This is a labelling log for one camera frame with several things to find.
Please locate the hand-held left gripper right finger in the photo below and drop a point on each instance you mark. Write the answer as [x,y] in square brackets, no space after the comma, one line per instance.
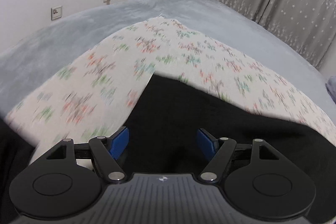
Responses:
[206,142]

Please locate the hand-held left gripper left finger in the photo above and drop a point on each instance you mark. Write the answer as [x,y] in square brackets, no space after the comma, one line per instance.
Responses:
[119,141]

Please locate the black pants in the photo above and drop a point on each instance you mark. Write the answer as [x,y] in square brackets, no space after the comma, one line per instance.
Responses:
[178,111]

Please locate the white floral printed blanket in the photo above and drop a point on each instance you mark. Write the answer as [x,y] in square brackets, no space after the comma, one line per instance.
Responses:
[105,69]

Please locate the blue-grey bed sheet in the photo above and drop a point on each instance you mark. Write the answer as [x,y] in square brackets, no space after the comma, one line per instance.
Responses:
[78,27]

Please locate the blue-grey crumpled quilt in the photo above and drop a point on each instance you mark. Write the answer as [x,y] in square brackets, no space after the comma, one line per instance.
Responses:
[331,90]

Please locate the white wall switch plate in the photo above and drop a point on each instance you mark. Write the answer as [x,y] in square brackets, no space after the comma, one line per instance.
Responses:
[56,13]

